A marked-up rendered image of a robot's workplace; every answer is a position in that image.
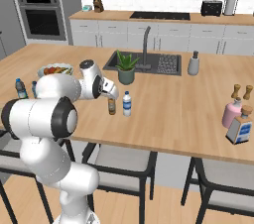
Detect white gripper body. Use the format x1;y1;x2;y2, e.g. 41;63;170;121
102;80;120;101

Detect brown glass bottle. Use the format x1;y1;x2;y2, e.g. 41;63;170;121
107;97;117;116

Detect white plastic bottle blue label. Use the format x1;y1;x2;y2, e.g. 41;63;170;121
122;90;133;118

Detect green plant in grey pot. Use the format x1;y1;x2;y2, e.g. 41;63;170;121
115;49;141;86

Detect dark grey tap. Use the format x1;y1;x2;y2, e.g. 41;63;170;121
133;25;153;70

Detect white bowl of vegetables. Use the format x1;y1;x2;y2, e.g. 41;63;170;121
37;62;74;79

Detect dark grey sink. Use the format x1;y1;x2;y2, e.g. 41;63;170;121
102;49;183;77

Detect black stool grey seat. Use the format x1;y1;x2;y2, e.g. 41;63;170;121
0;128;77;224
81;142;159;224
181;157;254;224

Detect clear plastic bottle blue cap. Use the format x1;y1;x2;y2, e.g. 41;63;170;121
14;77;29;100
31;80;38;99

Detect white base cupboard run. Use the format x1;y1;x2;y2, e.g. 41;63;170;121
68;18;254;56

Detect grey soap dispenser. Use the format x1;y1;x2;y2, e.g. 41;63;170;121
187;50;200;76

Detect brown knife block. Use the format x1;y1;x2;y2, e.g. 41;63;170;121
91;0;105;14

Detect black hob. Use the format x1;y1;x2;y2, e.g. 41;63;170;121
129;11;191;22

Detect grey tall oven cabinet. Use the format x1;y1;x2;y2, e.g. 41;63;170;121
0;0;83;58

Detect built-in steel oven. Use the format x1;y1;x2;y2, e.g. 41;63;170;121
16;0;69;42

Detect pink glass bottle with cork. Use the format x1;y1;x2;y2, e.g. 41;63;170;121
221;83;244;130

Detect black toaster with bread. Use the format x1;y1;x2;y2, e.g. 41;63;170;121
199;0;223;17

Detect square glass bottle blue label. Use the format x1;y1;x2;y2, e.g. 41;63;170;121
225;104;254;146

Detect white paper towel roll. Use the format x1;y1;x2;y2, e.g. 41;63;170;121
222;0;240;17

